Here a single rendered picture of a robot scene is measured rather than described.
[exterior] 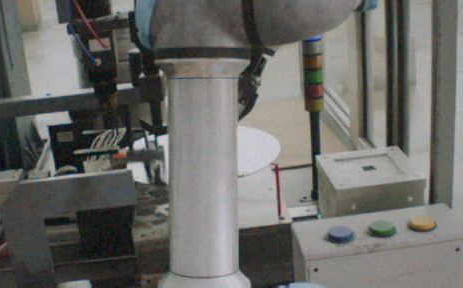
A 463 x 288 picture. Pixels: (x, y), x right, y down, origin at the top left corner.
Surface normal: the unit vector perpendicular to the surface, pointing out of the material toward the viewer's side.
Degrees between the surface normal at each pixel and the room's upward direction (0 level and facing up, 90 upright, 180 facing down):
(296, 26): 119
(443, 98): 90
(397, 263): 90
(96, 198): 90
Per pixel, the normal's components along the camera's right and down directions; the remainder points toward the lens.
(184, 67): -0.24, 0.75
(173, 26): -0.55, 0.07
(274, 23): 0.01, 0.69
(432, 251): 0.11, 0.33
